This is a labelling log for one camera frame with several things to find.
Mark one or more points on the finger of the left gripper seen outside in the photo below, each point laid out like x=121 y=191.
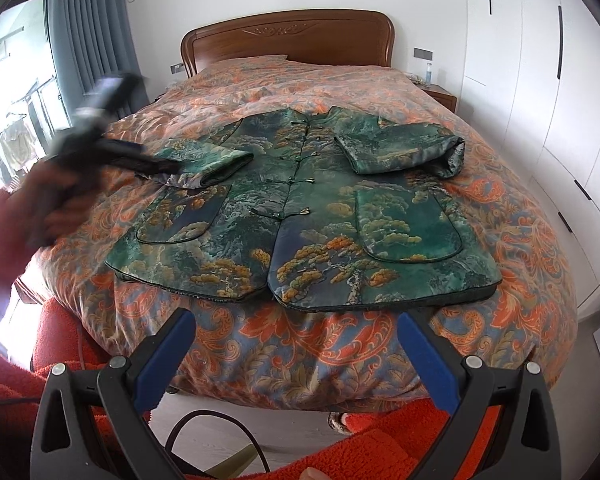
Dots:
x=143 y=163

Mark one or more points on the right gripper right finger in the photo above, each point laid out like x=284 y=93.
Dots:
x=524 y=442

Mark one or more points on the green patterned silk jacket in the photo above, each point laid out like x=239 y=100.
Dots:
x=335 y=211

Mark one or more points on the brown wooden headboard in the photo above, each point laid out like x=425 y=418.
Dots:
x=317 y=36

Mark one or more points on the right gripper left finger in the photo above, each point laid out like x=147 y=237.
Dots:
x=66 y=443

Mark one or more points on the left hand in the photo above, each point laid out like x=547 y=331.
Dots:
x=52 y=202

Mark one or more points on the white wardrobe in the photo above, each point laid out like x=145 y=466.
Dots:
x=532 y=89

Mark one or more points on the orange floral bed quilt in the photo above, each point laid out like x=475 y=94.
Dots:
x=258 y=352

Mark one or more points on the wooden nightstand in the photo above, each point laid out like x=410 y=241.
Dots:
x=442 y=96

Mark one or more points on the grey-blue curtain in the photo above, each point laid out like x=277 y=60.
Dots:
x=90 y=39

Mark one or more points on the grey wall switch panel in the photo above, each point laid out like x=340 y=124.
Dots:
x=423 y=54

